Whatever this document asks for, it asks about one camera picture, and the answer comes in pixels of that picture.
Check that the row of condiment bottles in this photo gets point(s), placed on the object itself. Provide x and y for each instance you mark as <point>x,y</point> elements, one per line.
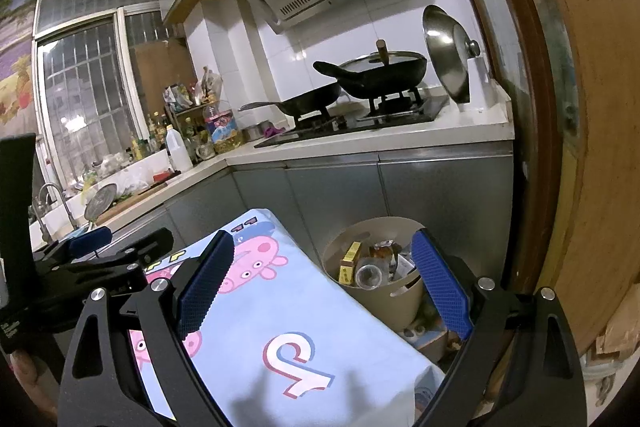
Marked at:
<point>150,132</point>

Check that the black frying pan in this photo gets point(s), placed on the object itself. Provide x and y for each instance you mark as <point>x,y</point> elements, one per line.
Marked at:
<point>310,102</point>

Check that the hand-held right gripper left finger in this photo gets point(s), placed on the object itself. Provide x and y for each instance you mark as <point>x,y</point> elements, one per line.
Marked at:
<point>205,287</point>

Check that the beige trash bin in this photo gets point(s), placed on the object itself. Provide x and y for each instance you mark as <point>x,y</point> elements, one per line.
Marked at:
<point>390,302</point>

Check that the brown wooden door frame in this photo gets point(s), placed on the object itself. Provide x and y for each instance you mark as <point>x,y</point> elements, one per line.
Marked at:
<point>530,107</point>

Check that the steel pot lid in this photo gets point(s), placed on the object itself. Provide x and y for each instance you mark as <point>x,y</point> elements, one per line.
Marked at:
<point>445,52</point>

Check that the black gas stove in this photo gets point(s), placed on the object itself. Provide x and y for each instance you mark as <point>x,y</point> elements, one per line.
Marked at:
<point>400,114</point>

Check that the barred kitchen window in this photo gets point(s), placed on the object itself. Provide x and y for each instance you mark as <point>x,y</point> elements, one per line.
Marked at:
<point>85,97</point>

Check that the steel kitchen faucet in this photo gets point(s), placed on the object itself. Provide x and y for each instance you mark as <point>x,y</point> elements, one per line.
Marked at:
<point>50,194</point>

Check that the round metal lid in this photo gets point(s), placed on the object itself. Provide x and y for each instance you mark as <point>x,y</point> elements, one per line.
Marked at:
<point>100,202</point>

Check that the black wok with glass lid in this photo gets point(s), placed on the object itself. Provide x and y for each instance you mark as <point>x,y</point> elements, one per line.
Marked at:
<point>380,77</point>

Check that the flat wooden cutting board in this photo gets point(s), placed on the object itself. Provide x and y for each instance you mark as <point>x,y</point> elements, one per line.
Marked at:
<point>132,203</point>

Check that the purple cloth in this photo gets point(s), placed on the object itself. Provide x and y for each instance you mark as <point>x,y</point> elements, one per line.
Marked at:
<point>275,130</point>

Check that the cartoon pig printed blanket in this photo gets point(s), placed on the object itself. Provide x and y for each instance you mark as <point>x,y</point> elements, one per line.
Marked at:
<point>300,307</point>

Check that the grey kitchen counter cabinets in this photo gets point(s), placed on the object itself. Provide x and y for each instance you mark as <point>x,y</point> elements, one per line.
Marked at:
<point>440,187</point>

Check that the brown cream snack wrapper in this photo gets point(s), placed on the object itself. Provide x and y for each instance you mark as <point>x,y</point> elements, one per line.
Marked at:
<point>385,251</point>

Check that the small yellow box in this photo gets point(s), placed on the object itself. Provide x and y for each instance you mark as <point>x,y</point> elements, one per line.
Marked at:
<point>350,264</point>

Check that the pile of food packets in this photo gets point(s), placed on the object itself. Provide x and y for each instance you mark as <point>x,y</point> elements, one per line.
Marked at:
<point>192,92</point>

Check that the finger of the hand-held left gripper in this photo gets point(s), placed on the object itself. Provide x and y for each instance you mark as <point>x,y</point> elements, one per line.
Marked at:
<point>90,239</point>
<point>145,243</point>

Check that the fruit printed window blind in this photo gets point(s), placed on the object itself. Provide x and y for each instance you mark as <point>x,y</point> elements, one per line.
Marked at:
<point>15,77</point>

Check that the small steel bowl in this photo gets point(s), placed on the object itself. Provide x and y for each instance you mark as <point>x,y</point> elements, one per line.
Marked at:
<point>257,132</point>

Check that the white plastic jug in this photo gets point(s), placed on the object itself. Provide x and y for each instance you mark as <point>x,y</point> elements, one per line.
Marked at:
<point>179,154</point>

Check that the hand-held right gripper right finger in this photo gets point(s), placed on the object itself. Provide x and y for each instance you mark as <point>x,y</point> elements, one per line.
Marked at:
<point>445,282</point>

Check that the clear plastic bottle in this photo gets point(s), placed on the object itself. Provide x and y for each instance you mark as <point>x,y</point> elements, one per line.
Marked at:
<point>369,276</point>

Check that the cooking oil bottle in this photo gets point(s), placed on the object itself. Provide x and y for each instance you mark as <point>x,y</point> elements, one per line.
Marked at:
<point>225,129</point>

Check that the person's left hand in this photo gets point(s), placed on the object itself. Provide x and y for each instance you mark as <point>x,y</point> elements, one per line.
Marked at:
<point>30,382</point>

